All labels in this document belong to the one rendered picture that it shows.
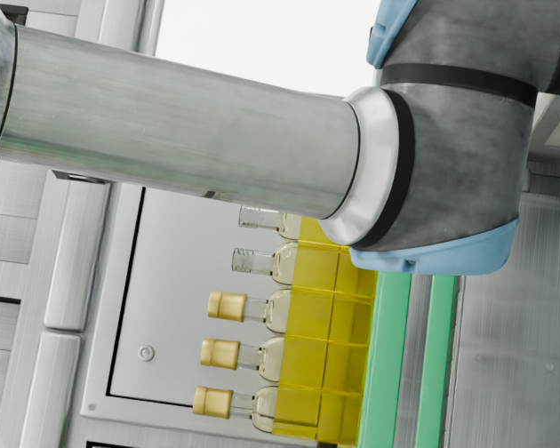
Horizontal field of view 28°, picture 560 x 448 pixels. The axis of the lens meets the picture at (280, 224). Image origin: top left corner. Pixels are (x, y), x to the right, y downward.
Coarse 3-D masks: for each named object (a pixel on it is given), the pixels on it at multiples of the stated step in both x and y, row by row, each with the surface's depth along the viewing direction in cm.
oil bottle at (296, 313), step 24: (288, 288) 134; (264, 312) 134; (288, 312) 133; (312, 312) 132; (336, 312) 132; (360, 312) 132; (288, 336) 134; (312, 336) 132; (336, 336) 132; (360, 336) 132
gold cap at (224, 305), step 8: (216, 296) 134; (224, 296) 134; (232, 296) 135; (240, 296) 135; (208, 304) 134; (216, 304) 134; (224, 304) 134; (232, 304) 134; (240, 304) 134; (208, 312) 134; (216, 312) 134; (224, 312) 134; (232, 312) 134; (240, 312) 134; (232, 320) 135; (240, 320) 135
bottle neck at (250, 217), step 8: (240, 208) 138; (248, 208) 138; (256, 208) 138; (240, 216) 137; (248, 216) 137; (256, 216) 137; (264, 216) 137; (272, 216) 137; (240, 224) 138; (248, 224) 138; (256, 224) 138; (264, 224) 138; (272, 224) 137
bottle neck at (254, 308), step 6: (246, 300) 135; (252, 300) 135; (258, 300) 135; (264, 300) 135; (246, 306) 134; (252, 306) 134; (258, 306) 134; (264, 306) 134; (246, 312) 134; (252, 312) 134; (258, 312) 134; (246, 318) 135; (252, 318) 134; (258, 318) 134
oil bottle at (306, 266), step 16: (272, 256) 136; (288, 256) 134; (304, 256) 134; (320, 256) 134; (336, 256) 134; (272, 272) 135; (288, 272) 134; (304, 272) 134; (320, 272) 134; (336, 272) 134; (352, 272) 134; (368, 272) 134; (304, 288) 134; (320, 288) 133; (336, 288) 133; (352, 288) 133; (368, 288) 133
